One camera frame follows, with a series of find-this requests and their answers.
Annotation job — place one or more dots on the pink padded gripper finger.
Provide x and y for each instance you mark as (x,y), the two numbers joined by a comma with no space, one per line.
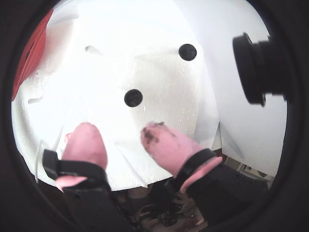
(84,147)
(169,149)

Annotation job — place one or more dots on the blueberry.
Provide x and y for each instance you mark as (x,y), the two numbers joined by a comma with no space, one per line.
(187,52)
(133,97)

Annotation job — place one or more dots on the red collapsible cup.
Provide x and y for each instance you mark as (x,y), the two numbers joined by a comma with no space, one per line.
(29,62)

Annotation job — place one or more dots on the white foam board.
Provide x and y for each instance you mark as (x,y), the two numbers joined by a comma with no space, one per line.
(96,79)

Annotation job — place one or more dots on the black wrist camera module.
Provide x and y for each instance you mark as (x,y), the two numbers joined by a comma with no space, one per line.
(251,67)

